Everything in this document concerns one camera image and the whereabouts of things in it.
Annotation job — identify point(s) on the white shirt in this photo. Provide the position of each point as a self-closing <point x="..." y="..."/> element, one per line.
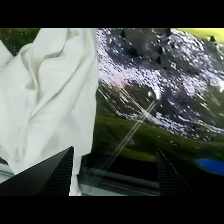
<point x="50" y="100"/>

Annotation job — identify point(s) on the silver frame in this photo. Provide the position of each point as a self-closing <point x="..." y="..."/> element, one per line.
<point x="116" y="182"/>

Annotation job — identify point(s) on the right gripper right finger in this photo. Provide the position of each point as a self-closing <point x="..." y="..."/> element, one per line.
<point x="171" y="178"/>

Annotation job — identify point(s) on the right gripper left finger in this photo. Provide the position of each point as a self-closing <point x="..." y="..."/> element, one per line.
<point x="43" y="178"/>

